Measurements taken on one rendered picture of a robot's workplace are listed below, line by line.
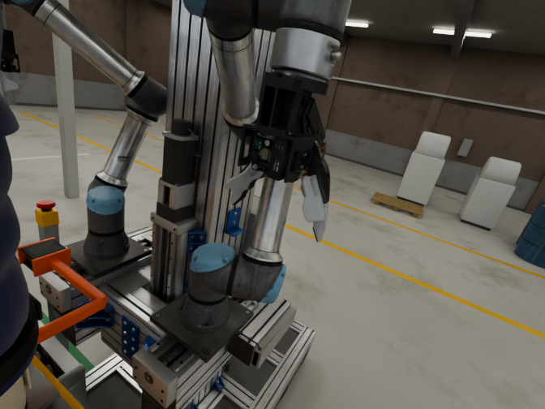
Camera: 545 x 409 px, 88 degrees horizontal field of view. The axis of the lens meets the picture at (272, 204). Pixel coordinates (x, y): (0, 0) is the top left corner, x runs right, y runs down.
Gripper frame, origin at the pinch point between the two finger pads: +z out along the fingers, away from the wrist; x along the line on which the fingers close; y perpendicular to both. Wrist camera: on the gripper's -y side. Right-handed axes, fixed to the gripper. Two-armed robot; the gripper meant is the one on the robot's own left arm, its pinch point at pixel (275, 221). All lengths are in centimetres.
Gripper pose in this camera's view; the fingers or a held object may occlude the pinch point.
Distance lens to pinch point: 42.8
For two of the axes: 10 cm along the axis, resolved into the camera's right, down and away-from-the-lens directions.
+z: -2.0, 9.1, 3.6
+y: -4.9, 2.3, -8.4
